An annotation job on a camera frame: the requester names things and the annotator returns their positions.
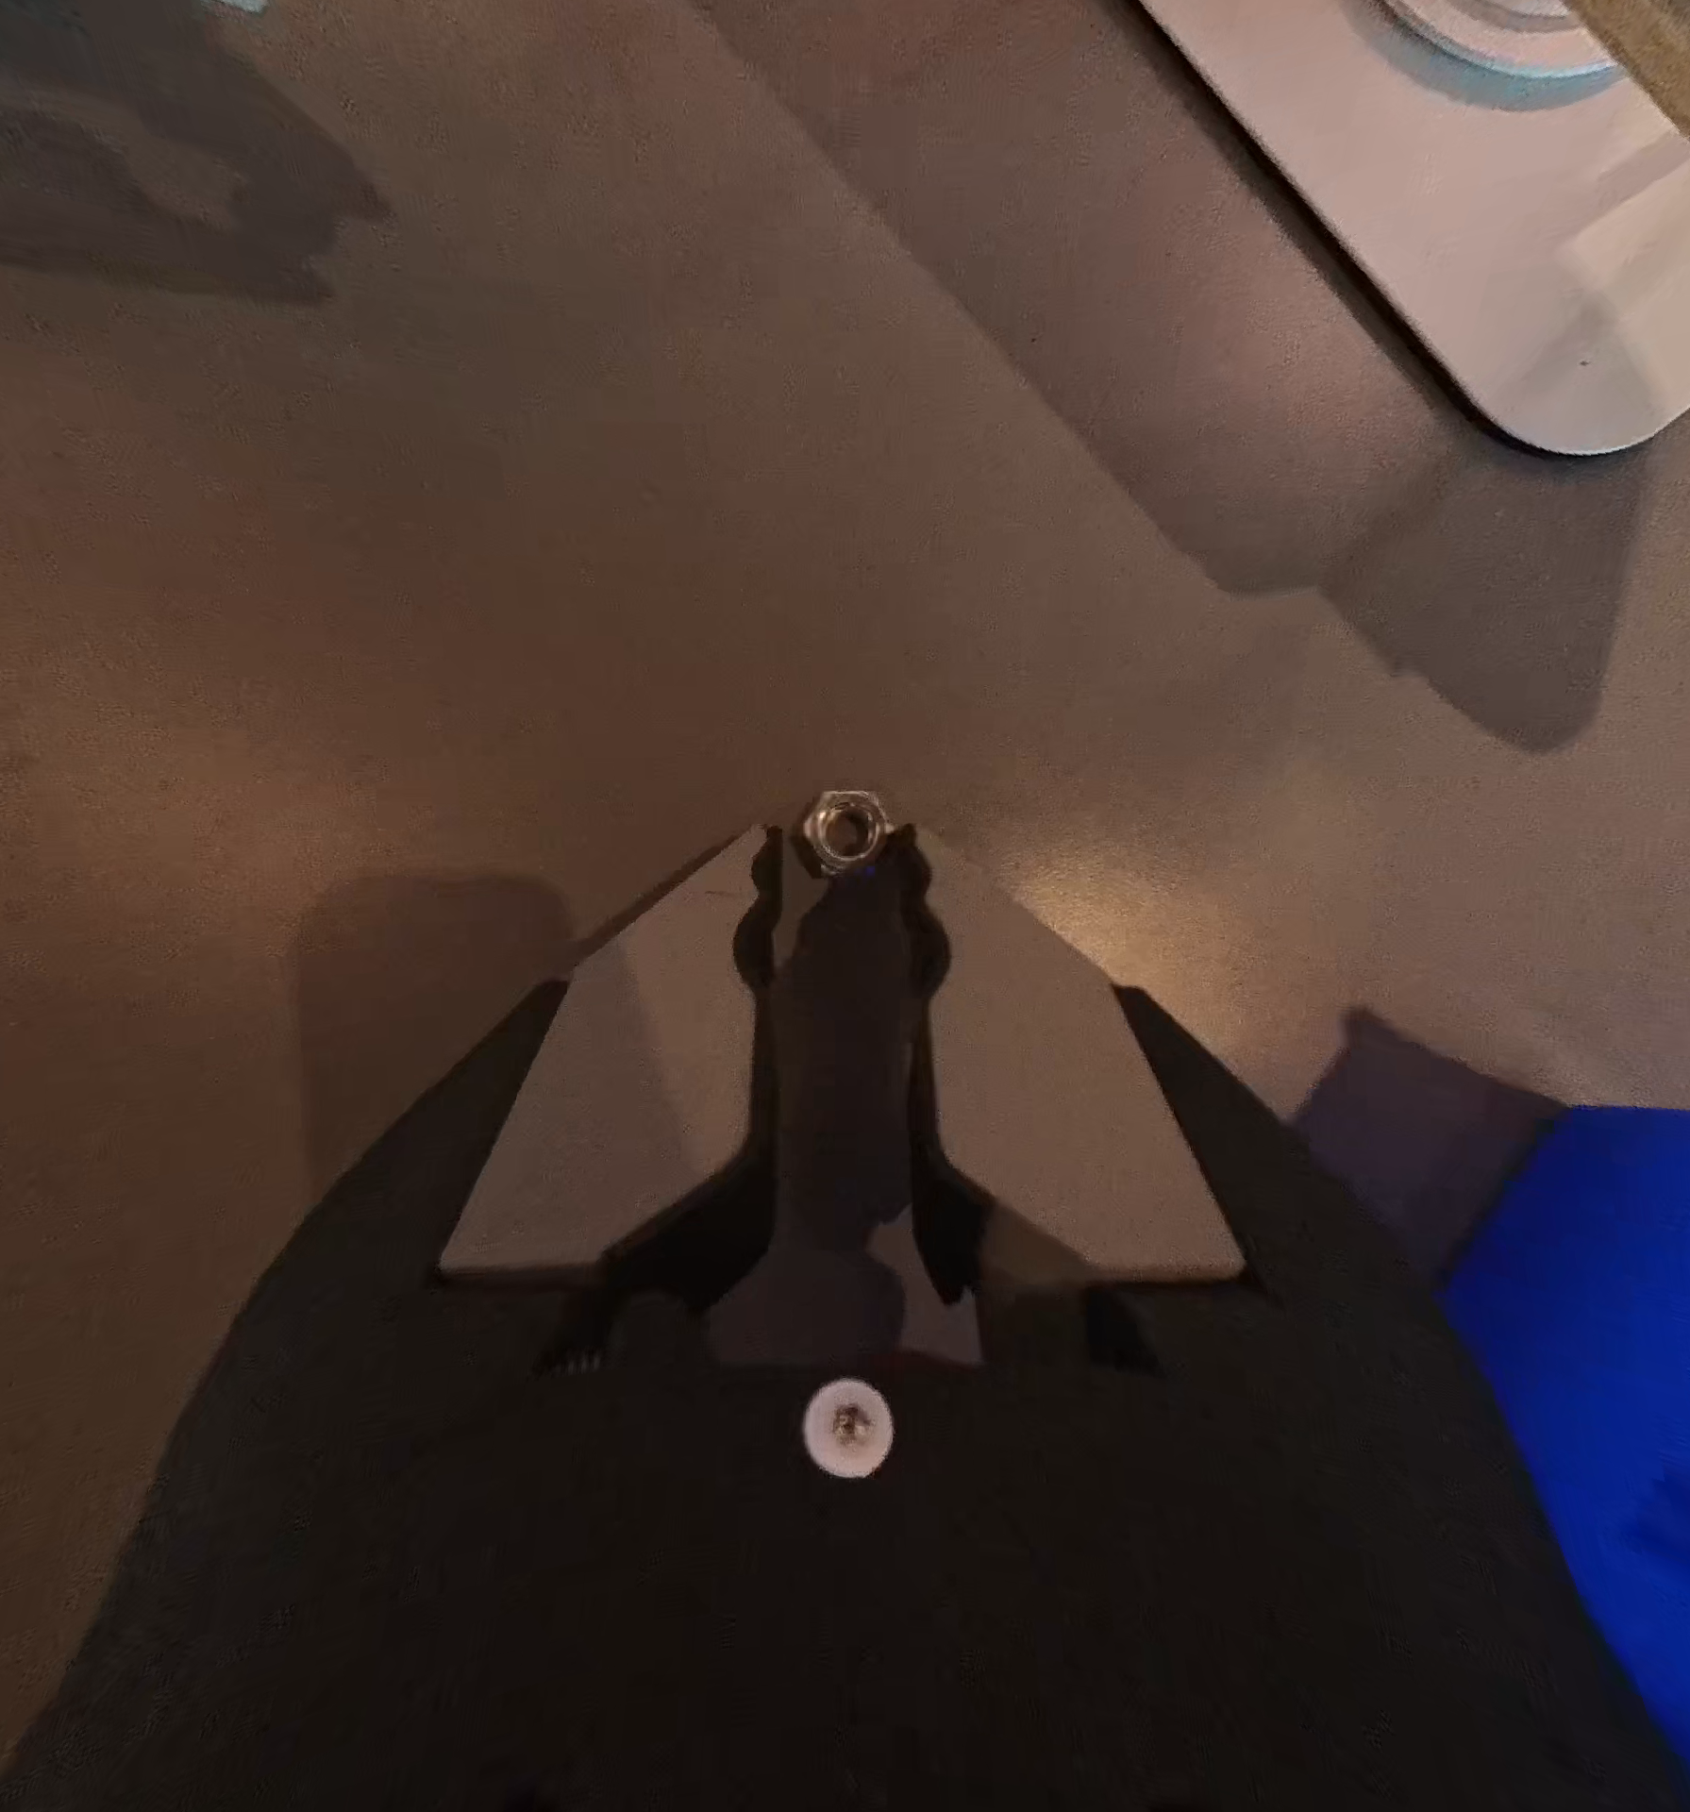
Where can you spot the white stand base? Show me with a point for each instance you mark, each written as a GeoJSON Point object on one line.
{"type": "Point", "coordinates": [1496, 283]}

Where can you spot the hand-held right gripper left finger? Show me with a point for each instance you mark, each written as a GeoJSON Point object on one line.
{"type": "Point", "coordinates": [618, 1118]}

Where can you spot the steel hex nut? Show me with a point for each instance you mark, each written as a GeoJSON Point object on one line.
{"type": "Point", "coordinates": [813, 828]}

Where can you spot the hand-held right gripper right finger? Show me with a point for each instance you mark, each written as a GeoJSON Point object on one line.
{"type": "Point", "coordinates": [1072, 1118]}

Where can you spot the blue plastic bin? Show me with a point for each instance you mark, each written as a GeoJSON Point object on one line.
{"type": "Point", "coordinates": [1609, 1345]}

